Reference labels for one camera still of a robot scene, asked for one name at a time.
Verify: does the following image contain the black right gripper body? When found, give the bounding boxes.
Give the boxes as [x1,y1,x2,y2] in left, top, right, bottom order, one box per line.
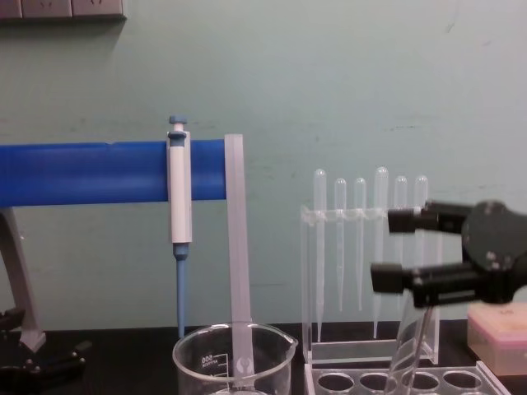
[460,199,527,305]

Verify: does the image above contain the clear acrylic dropper rack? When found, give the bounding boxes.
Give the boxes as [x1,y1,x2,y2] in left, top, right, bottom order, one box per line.
[300,203,441,368]

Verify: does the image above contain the pink and cream box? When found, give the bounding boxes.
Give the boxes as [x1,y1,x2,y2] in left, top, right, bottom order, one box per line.
[466,307,527,376]

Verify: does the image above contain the clear glass tube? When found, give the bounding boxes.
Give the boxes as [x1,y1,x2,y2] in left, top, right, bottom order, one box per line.
[388,292,436,395]

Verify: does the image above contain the grey wall socket panel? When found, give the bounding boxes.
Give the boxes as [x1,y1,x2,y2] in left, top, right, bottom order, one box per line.
[0,0,127,21]

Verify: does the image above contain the white and blue pipette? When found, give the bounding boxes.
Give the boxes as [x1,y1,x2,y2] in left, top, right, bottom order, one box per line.
[166,114,194,338]

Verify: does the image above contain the clear glass beaker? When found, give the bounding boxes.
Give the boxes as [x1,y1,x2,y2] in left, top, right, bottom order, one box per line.
[171,321,299,395]

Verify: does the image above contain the clear plastic transfer dropper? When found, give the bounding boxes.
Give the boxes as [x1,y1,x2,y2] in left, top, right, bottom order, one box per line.
[393,175,409,330]
[313,168,329,344]
[413,174,430,265]
[373,165,389,339]

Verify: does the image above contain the clear acrylic tube rack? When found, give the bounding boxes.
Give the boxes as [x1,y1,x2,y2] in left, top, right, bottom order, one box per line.
[304,360,516,395]

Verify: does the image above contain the blue horizontal stand bar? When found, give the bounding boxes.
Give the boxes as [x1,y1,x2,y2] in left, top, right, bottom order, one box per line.
[0,140,230,207]

